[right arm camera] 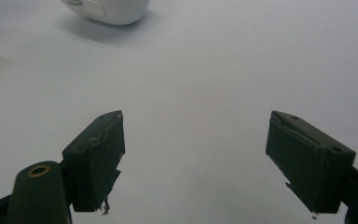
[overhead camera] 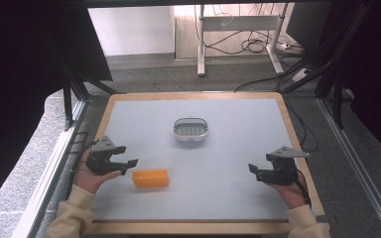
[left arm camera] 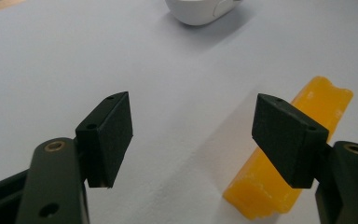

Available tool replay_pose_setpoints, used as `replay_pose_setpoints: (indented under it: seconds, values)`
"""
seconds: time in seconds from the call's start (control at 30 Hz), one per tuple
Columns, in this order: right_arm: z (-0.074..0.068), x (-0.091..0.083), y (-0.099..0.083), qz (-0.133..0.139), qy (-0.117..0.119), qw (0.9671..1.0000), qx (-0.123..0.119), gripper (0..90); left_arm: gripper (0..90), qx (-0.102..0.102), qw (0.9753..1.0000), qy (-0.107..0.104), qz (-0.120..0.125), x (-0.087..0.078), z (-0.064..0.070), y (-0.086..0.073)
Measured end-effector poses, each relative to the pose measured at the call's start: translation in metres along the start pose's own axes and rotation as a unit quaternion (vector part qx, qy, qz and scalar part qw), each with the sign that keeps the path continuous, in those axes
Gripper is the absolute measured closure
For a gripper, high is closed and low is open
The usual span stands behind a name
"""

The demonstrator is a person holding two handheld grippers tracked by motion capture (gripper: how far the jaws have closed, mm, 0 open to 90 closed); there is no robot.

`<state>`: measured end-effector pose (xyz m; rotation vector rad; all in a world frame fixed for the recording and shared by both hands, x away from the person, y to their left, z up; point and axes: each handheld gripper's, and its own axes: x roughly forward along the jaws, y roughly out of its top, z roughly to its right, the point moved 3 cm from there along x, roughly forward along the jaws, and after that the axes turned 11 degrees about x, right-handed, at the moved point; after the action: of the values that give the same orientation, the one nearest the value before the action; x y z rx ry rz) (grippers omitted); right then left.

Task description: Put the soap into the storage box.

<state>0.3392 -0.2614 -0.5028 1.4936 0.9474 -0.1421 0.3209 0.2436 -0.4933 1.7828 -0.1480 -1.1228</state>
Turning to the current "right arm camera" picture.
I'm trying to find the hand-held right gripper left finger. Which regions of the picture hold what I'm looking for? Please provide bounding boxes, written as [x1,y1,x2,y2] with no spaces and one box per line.
[7,109,126,224]

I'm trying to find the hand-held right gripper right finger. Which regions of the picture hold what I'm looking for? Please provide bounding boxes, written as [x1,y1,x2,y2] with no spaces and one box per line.
[265,110,358,224]

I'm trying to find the white computer mouse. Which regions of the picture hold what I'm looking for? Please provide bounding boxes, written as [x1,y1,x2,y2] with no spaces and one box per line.
[60,0,151,26]

